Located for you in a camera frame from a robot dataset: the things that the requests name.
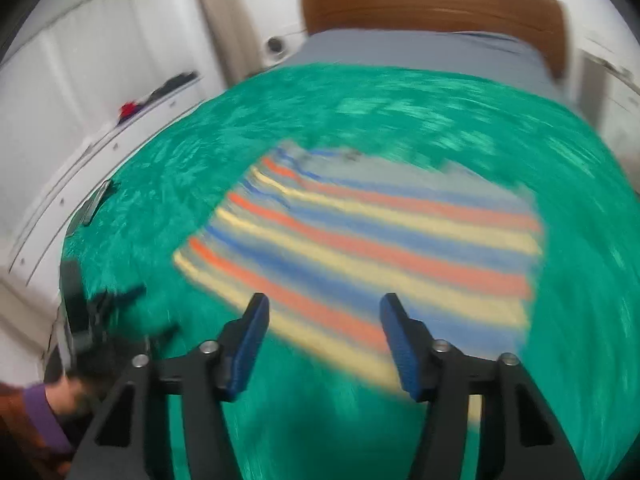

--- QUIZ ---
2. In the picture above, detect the green plush blanket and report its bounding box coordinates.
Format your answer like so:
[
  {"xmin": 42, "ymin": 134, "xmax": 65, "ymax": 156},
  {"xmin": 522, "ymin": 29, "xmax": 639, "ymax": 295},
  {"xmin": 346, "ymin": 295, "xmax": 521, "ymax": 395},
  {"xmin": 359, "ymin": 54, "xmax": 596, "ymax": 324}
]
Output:
[{"xmin": 57, "ymin": 62, "xmax": 640, "ymax": 480}]

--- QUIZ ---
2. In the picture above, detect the dark clothes pile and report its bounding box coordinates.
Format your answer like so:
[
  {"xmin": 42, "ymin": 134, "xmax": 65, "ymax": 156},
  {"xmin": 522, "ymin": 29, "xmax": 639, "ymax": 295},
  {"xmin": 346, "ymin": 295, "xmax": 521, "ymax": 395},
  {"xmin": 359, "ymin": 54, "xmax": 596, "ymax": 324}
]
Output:
[{"xmin": 142, "ymin": 72, "xmax": 199, "ymax": 107}]

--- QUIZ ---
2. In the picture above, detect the grey bed sheet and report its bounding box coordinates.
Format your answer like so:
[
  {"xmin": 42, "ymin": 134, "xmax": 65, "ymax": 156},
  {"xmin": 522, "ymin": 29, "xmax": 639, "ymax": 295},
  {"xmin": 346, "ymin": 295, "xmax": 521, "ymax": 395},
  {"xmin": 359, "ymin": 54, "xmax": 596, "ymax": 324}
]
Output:
[{"xmin": 282, "ymin": 29, "xmax": 568, "ymax": 100}]

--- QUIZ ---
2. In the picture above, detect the dark flat phone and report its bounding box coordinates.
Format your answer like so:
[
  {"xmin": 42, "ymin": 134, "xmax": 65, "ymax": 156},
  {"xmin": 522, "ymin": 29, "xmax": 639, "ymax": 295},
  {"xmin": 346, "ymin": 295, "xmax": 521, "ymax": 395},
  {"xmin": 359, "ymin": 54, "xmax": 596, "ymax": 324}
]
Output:
[{"xmin": 80, "ymin": 180, "xmax": 118, "ymax": 227}]

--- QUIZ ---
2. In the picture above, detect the striped knit sweater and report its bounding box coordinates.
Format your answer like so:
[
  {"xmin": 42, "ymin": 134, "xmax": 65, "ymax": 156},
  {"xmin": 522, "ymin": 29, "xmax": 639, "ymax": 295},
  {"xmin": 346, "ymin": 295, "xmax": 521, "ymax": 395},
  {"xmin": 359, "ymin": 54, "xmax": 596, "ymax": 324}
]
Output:
[{"xmin": 172, "ymin": 140, "xmax": 548, "ymax": 403}]

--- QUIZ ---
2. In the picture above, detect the brown wooden headboard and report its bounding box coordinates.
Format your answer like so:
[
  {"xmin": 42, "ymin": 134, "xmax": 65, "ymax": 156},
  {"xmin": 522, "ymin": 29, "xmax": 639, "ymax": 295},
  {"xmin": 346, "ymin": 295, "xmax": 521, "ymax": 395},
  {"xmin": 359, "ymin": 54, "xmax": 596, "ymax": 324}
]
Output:
[{"xmin": 300, "ymin": 0, "xmax": 571, "ymax": 81}]

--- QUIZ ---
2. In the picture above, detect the white wardrobe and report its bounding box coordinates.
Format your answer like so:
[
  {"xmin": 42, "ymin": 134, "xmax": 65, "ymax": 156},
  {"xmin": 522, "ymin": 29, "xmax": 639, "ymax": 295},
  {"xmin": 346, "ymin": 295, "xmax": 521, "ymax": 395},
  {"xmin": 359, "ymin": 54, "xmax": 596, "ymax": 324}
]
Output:
[{"xmin": 0, "ymin": 0, "xmax": 228, "ymax": 291}]

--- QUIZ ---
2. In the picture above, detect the person's left forearm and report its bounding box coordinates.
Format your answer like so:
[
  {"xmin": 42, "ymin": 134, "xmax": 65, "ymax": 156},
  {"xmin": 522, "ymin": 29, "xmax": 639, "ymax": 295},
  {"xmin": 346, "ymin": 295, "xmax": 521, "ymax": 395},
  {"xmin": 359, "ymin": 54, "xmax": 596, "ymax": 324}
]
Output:
[{"xmin": 22, "ymin": 379, "xmax": 91, "ymax": 457}]

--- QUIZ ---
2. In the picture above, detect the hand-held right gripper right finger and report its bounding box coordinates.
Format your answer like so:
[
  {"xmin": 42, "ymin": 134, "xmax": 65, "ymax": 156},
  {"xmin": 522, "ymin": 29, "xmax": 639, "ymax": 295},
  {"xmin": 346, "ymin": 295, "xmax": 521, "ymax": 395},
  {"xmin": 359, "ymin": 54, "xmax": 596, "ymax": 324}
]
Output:
[{"xmin": 379, "ymin": 293, "xmax": 586, "ymax": 480}]

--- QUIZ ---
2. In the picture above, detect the brown garment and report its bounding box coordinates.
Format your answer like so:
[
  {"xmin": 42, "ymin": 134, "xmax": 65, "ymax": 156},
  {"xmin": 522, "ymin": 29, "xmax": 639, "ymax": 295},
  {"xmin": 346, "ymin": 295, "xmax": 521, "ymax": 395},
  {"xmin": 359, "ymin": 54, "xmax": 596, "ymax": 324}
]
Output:
[{"xmin": 0, "ymin": 382, "xmax": 73, "ymax": 480}]

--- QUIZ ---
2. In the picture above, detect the white bedside cabinet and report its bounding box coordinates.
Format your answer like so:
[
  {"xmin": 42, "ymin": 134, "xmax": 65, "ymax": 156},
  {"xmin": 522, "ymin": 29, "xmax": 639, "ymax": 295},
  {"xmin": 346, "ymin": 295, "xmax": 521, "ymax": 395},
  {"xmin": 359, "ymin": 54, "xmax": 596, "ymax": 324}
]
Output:
[{"xmin": 575, "ymin": 30, "xmax": 640, "ymax": 141}]

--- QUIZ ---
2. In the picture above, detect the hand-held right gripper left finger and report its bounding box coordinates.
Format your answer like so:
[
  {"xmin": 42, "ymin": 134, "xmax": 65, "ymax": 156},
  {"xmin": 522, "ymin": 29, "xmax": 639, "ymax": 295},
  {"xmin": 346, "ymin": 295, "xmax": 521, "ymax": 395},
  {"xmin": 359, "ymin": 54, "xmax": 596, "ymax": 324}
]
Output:
[{"xmin": 70, "ymin": 292, "xmax": 271, "ymax": 480}]

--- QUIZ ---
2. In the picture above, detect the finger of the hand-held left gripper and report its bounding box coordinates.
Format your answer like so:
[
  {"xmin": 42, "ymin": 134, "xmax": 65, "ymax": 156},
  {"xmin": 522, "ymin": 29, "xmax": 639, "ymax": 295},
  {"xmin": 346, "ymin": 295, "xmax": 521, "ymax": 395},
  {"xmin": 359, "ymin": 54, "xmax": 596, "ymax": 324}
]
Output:
[
  {"xmin": 149, "ymin": 325, "xmax": 182, "ymax": 347},
  {"xmin": 116, "ymin": 285, "xmax": 149, "ymax": 307}
]

